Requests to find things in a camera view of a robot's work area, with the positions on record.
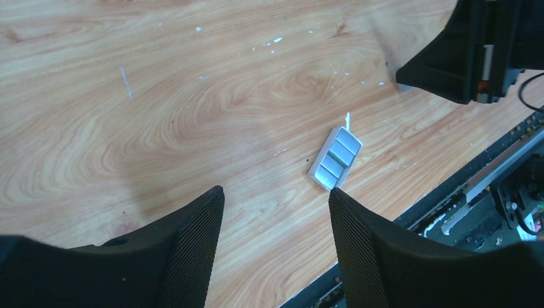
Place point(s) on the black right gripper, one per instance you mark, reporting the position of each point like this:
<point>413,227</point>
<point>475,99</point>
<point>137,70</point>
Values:
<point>480,53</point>

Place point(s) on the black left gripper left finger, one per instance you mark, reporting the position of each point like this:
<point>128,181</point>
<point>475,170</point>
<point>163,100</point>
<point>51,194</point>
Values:
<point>167,263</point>

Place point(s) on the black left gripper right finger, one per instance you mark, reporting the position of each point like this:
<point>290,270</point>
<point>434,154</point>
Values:
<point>385,265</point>

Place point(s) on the white staple tray with staples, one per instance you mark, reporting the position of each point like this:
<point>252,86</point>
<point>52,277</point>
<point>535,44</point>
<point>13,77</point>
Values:
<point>335,159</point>

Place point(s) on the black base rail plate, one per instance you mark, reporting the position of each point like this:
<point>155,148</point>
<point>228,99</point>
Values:
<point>496,200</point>

